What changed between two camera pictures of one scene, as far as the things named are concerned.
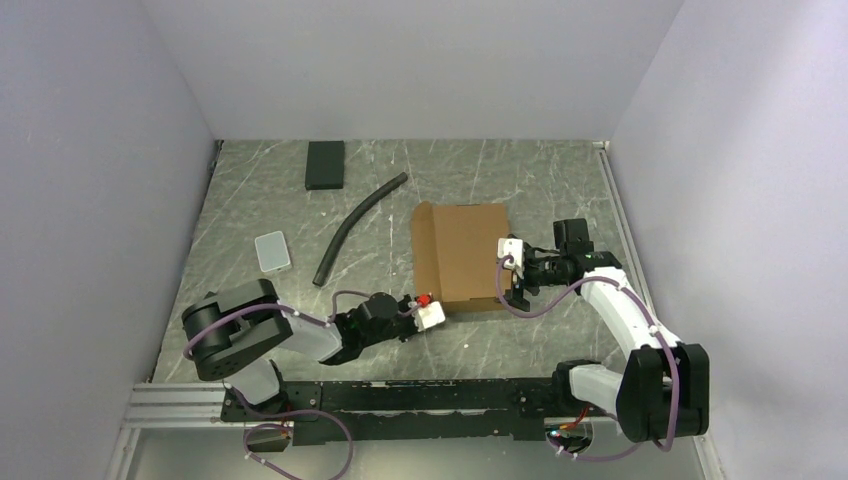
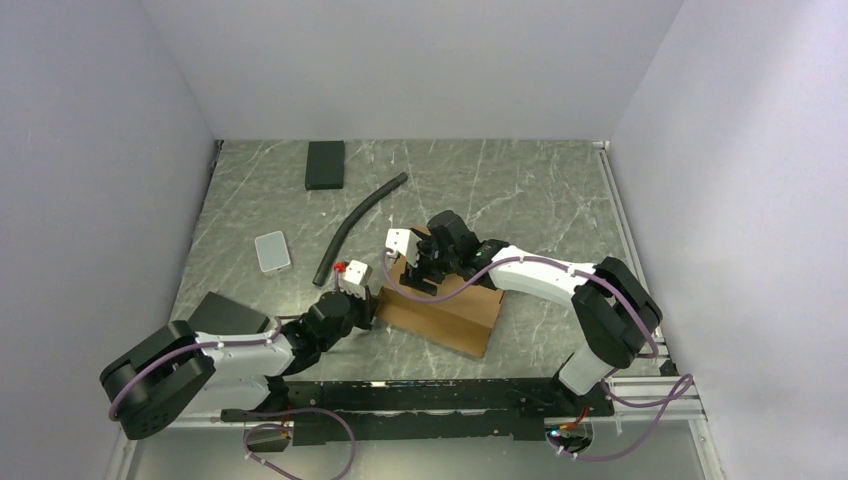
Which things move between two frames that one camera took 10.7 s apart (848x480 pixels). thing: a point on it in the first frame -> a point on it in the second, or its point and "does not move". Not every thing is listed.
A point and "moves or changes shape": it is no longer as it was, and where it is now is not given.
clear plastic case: [272, 251] does not move
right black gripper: [515, 295] -> [414, 276]
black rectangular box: [325, 165] does not move
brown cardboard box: [456, 252] moves or changes shape
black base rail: [513, 410] does not move
